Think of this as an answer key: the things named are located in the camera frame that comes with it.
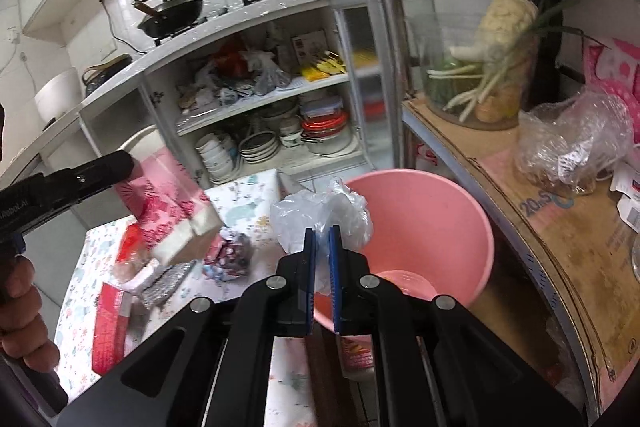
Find pink printed packaging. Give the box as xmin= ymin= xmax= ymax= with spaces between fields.
xmin=115 ymin=152 xmax=213 ymax=233

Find clear lidded food container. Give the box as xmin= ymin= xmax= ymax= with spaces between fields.
xmin=300 ymin=96 xmax=346 ymax=120

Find pink dotted cloth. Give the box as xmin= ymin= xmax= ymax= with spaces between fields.
xmin=582 ymin=36 xmax=640 ymax=108

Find yellow packets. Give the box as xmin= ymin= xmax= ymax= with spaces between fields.
xmin=300 ymin=49 xmax=348 ymax=82

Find red plastic bag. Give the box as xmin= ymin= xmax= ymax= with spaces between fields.
xmin=216 ymin=39 xmax=248 ymax=75

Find black blender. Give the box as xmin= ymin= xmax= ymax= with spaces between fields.
xmin=495 ymin=0 xmax=568 ymax=110

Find clear bag with label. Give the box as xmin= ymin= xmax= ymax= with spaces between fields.
xmin=514 ymin=89 xmax=635 ymax=198

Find green onions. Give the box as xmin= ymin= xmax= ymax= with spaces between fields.
xmin=427 ymin=0 xmax=581 ymax=122

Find silver foil packet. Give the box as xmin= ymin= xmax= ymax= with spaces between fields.
xmin=135 ymin=259 xmax=196 ymax=308

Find white pot with red lid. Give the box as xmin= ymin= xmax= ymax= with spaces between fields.
xmin=300 ymin=109 xmax=353 ymax=156

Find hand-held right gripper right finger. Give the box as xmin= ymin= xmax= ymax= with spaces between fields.
xmin=327 ymin=224 xmax=586 ymax=427

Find white cauliflower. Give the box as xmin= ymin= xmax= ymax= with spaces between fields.
xmin=450 ymin=0 xmax=540 ymax=62

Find flattened cardboard sheet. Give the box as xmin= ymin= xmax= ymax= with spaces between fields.
xmin=402 ymin=94 xmax=640 ymax=408

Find white foam piece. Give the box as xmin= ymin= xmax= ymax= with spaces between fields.
xmin=152 ymin=207 xmax=226 ymax=268

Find white kitchen cabinet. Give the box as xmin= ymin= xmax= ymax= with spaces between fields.
xmin=0 ymin=0 xmax=401 ymax=192

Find white labelled packet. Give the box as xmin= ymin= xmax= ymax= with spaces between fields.
xmin=612 ymin=162 xmax=640 ymax=233

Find clear plastic bag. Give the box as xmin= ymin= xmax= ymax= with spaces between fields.
xmin=270 ymin=177 xmax=375 ymax=298

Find red snack packet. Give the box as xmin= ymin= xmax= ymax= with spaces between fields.
xmin=117 ymin=223 xmax=151 ymax=265

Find pink plastic bucket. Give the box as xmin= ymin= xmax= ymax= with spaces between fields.
xmin=312 ymin=169 xmax=496 ymax=338

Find red cardboard box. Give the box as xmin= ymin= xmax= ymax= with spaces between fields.
xmin=91 ymin=283 xmax=132 ymax=375

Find white rice cooker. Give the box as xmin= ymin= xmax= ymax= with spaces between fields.
xmin=34 ymin=68 xmax=83 ymax=128

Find black electric cooker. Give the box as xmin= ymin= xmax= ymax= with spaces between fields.
xmin=81 ymin=54 xmax=133 ymax=98

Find red and white carton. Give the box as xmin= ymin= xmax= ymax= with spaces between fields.
xmin=340 ymin=334 xmax=377 ymax=383

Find black wok with lid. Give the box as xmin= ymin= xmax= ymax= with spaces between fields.
xmin=132 ymin=0 xmax=205 ymax=40

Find stack of white bowls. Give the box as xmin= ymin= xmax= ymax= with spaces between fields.
xmin=194 ymin=132 xmax=242 ymax=182

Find patterned wrapper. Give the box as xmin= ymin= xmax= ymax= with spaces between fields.
xmin=202 ymin=229 xmax=253 ymax=283

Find grey plastic bag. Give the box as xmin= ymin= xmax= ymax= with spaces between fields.
xmin=240 ymin=49 xmax=292 ymax=96

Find clear glass bowl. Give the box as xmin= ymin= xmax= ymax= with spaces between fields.
xmin=406 ymin=12 xmax=541 ymax=130

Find white printed carton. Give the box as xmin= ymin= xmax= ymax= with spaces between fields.
xmin=291 ymin=31 xmax=328 ymax=65

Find metal pole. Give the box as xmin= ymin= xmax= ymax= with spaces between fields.
xmin=359 ymin=0 xmax=407 ymax=172

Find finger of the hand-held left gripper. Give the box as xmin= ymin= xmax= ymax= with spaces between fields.
xmin=42 ymin=150 xmax=137 ymax=210

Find person's left hand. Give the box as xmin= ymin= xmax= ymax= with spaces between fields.
xmin=0 ymin=257 xmax=61 ymax=373

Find floral tablecloth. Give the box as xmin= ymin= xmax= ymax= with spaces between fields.
xmin=52 ymin=168 xmax=321 ymax=427

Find stack of plates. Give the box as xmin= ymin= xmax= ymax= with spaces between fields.
xmin=239 ymin=131 xmax=281 ymax=164

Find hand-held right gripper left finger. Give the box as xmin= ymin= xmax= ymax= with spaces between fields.
xmin=57 ymin=227 xmax=316 ymax=427

